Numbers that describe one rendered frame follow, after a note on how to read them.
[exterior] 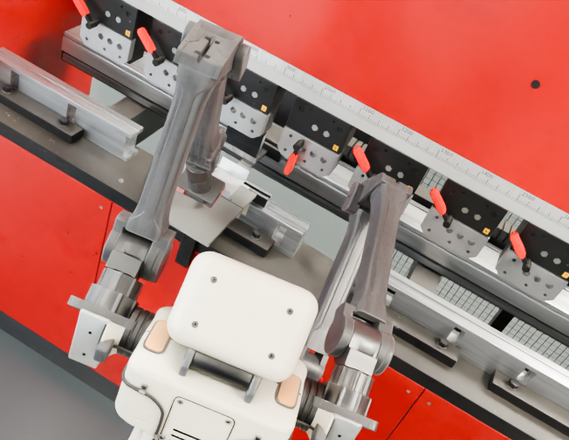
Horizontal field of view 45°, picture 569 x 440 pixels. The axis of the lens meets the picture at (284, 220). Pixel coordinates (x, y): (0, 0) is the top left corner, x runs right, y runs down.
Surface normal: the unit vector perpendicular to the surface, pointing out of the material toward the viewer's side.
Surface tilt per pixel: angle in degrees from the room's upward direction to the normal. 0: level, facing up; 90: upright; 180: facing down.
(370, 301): 19
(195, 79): 75
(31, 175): 90
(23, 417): 0
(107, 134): 90
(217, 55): 8
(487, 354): 90
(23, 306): 90
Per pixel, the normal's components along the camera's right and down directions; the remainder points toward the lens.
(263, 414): 0.24, -0.53
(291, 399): 0.34, -0.80
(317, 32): -0.41, 0.48
